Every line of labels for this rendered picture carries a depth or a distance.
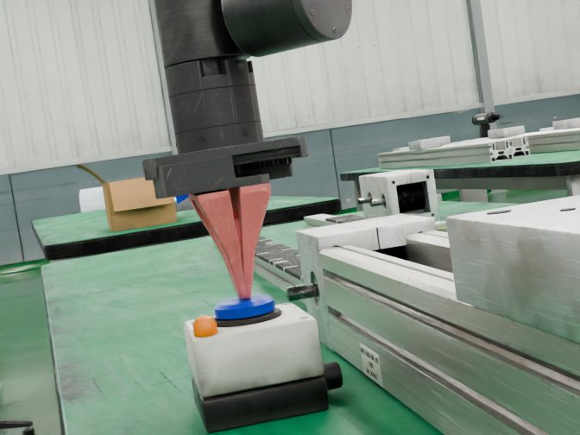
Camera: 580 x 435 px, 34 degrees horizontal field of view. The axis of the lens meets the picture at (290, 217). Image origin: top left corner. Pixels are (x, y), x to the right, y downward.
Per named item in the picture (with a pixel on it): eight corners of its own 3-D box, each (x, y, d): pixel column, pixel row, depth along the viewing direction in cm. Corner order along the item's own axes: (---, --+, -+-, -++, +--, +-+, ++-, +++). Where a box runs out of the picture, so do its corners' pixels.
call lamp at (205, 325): (193, 334, 60) (190, 316, 60) (217, 330, 61) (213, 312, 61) (195, 338, 59) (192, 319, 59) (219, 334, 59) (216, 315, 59)
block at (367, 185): (353, 223, 195) (347, 178, 195) (406, 215, 198) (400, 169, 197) (368, 226, 186) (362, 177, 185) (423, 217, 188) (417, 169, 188)
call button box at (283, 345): (194, 404, 67) (181, 316, 67) (328, 379, 69) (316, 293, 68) (206, 434, 59) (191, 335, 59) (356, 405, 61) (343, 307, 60)
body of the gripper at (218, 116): (311, 163, 60) (293, 47, 60) (150, 188, 59) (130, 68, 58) (292, 166, 67) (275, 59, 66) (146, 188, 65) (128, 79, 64)
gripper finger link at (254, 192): (289, 298, 60) (266, 150, 60) (176, 318, 59) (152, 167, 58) (271, 286, 67) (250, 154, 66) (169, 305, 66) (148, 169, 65)
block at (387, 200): (368, 227, 184) (361, 178, 183) (425, 217, 185) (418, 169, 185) (380, 230, 174) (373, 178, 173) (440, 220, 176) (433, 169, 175)
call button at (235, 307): (214, 328, 65) (210, 299, 65) (272, 318, 66) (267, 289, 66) (221, 337, 61) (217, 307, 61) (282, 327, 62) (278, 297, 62)
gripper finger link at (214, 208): (326, 291, 61) (304, 144, 60) (215, 311, 59) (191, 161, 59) (304, 280, 67) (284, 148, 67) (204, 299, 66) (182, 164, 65)
